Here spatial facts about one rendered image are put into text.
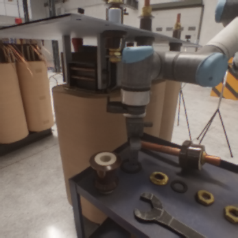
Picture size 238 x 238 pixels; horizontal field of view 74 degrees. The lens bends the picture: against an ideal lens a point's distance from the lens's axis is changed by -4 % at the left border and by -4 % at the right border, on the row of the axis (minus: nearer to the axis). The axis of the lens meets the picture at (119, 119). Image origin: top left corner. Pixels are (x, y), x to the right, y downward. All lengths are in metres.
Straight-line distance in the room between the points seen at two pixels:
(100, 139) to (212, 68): 0.59
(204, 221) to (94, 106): 0.59
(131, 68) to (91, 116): 0.39
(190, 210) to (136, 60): 0.44
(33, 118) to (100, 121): 1.79
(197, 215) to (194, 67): 0.40
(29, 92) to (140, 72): 2.04
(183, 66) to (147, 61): 0.10
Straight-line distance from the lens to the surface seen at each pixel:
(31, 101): 2.43
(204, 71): 0.48
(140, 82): 0.47
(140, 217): 0.49
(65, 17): 0.47
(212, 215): 0.57
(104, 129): 0.81
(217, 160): 0.63
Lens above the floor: 1.28
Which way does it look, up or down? 23 degrees down
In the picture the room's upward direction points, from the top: 1 degrees clockwise
